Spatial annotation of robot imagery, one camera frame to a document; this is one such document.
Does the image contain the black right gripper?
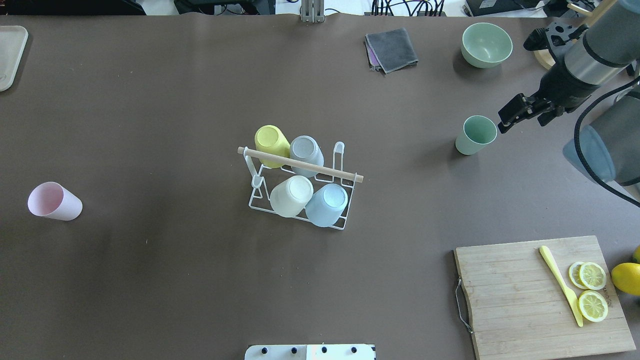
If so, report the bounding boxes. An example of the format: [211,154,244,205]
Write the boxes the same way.
[498,93,567,134]

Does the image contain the green plastic cup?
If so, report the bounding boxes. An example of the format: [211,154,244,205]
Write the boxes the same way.
[455,115,498,156]

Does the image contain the pink plastic cup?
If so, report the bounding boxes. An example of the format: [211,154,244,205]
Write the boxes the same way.
[27,181,83,221]

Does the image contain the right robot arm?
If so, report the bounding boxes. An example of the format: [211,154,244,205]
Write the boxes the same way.
[498,0,640,207]

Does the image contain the light blue plastic cup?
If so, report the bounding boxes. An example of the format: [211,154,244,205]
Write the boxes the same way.
[304,183,348,227]

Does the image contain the grey plastic cup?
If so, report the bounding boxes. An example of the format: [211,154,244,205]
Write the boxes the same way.
[289,135,325,166]

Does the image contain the cream plastic cup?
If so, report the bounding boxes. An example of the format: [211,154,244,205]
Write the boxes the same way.
[269,175,314,218]

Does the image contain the yellow plastic cup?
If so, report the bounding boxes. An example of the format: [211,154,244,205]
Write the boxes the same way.
[254,125,290,158]

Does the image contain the wooden mug tree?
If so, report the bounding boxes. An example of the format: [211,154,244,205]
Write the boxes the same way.
[528,0,617,69]

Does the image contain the green bowl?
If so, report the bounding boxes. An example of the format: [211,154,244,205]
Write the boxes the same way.
[461,22,514,69]

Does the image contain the grey folded cloth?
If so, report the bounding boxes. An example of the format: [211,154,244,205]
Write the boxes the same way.
[364,27,419,74]

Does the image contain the lemon slice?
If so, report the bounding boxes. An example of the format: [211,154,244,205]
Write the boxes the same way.
[577,290,609,322]
[578,262,607,291]

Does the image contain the wooden cutting board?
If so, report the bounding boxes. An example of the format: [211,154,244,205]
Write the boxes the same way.
[454,235,636,360]

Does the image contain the yellow lemon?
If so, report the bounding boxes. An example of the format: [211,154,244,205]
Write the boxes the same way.
[610,262,640,296]
[631,246,640,264]

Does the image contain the yellow plastic knife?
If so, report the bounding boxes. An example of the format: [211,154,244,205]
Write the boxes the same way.
[539,245,585,328]

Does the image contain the beige tray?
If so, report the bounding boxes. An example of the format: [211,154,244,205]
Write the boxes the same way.
[0,25,29,92]

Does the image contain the white wire cup holder rack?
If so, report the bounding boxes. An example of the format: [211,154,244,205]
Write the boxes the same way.
[237,141,364,230]

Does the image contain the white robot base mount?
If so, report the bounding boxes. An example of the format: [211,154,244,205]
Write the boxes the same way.
[244,343,377,360]

